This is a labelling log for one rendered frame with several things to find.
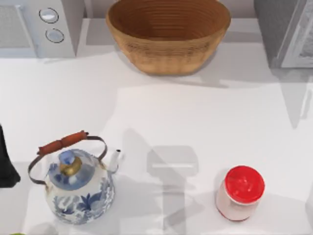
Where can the microwave knob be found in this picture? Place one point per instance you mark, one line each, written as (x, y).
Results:
(48, 15)
(54, 35)

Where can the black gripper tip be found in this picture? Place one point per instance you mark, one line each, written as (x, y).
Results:
(6, 169)

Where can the woven wooden basket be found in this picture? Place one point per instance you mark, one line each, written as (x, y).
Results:
(168, 36)

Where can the blue and white teapot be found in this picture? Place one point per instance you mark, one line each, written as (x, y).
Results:
(78, 191)

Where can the red-lidded white jar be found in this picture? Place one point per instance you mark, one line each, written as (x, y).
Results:
(240, 193)

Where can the green round object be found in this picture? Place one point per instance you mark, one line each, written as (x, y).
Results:
(17, 233)

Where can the pale microwave oven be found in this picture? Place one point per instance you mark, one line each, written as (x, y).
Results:
(36, 29)

